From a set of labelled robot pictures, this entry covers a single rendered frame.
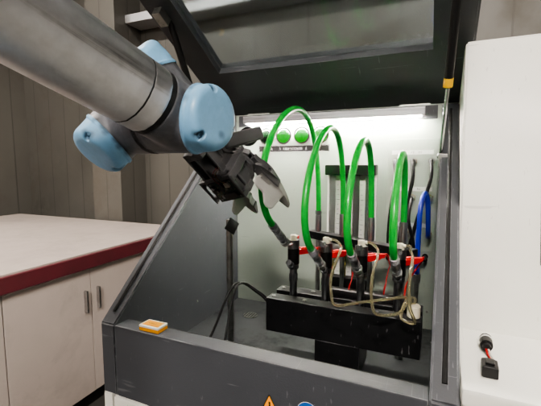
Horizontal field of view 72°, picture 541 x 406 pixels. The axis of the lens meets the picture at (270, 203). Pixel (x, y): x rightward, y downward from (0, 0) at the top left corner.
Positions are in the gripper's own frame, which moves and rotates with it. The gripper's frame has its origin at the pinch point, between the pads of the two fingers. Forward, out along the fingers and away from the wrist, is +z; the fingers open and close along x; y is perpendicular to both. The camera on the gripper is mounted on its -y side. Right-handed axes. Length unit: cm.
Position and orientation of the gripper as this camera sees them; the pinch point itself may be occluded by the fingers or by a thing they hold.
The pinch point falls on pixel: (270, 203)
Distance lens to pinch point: 73.4
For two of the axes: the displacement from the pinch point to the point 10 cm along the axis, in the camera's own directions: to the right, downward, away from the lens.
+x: 7.9, -1.6, -5.9
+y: -3.0, 7.4, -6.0
